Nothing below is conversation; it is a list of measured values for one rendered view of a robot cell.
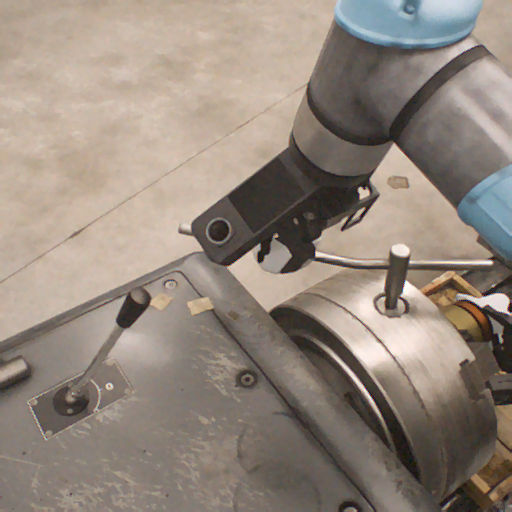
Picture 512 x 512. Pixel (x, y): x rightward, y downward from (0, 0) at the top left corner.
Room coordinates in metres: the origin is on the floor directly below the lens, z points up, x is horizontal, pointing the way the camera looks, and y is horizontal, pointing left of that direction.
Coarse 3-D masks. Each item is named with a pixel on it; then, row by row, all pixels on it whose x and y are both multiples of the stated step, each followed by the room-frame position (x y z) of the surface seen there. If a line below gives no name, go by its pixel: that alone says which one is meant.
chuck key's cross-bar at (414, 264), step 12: (180, 228) 0.45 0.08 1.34; (324, 252) 0.44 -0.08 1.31; (336, 264) 0.43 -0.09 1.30; (348, 264) 0.43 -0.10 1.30; (360, 264) 0.43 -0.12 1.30; (372, 264) 0.43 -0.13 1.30; (384, 264) 0.43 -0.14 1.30; (408, 264) 0.43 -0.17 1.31; (420, 264) 0.43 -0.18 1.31; (432, 264) 0.43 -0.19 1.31; (444, 264) 0.43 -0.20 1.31; (456, 264) 0.43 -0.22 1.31; (468, 264) 0.43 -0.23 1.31; (480, 264) 0.43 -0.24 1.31; (492, 264) 0.43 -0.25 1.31
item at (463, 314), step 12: (468, 300) 0.54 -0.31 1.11; (444, 312) 0.52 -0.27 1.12; (456, 312) 0.51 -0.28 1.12; (468, 312) 0.52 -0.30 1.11; (480, 312) 0.52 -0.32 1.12; (456, 324) 0.49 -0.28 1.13; (468, 324) 0.49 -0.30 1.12; (480, 324) 0.50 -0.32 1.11; (480, 336) 0.48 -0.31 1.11; (492, 336) 0.50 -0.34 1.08
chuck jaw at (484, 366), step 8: (464, 336) 0.45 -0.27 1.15; (472, 336) 0.44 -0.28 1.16; (472, 344) 0.42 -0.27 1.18; (480, 344) 0.41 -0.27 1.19; (488, 344) 0.41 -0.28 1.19; (472, 352) 0.39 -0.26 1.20; (480, 352) 0.40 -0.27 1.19; (488, 352) 0.40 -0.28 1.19; (480, 360) 0.39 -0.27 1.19; (488, 360) 0.39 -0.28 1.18; (464, 368) 0.37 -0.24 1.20; (472, 368) 0.37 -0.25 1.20; (480, 368) 0.38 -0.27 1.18; (488, 368) 0.38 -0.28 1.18; (496, 368) 0.39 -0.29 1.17; (464, 376) 0.36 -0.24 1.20; (472, 376) 0.36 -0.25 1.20; (480, 376) 0.36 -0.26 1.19; (488, 376) 0.38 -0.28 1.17; (464, 384) 0.35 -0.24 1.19; (472, 384) 0.35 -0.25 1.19; (480, 384) 0.36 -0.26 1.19; (472, 392) 0.35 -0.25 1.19
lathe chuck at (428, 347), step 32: (320, 288) 0.49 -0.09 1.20; (352, 288) 0.47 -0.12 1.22; (416, 288) 0.46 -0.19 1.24; (384, 320) 0.41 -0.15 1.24; (416, 320) 0.41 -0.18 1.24; (448, 320) 0.41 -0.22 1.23; (416, 352) 0.37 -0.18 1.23; (448, 352) 0.37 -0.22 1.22; (416, 384) 0.34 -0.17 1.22; (448, 384) 0.34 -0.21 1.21; (448, 416) 0.31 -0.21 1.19; (480, 416) 0.33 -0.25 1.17; (448, 448) 0.29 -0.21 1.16; (480, 448) 0.31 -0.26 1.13; (448, 480) 0.27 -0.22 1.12
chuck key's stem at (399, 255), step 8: (392, 248) 0.44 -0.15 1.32; (400, 248) 0.44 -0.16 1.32; (408, 248) 0.44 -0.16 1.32; (392, 256) 0.43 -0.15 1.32; (400, 256) 0.43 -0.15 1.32; (408, 256) 0.43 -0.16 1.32; (392, 264) 0.43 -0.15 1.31; (400, 264) 0.43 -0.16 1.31; (392, 272) 0.43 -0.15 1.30; (400, 272) 0.42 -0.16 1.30; (392, 280) 0.43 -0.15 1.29; (400, 280) 0.42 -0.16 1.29; (384, 288) 0.43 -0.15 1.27; (392, 288) 0.42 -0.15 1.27; (400, 288) 0.42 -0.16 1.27; (392, 296) 0.42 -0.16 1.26; (384, 304) 0.43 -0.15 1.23; (392, 304) 0.42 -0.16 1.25
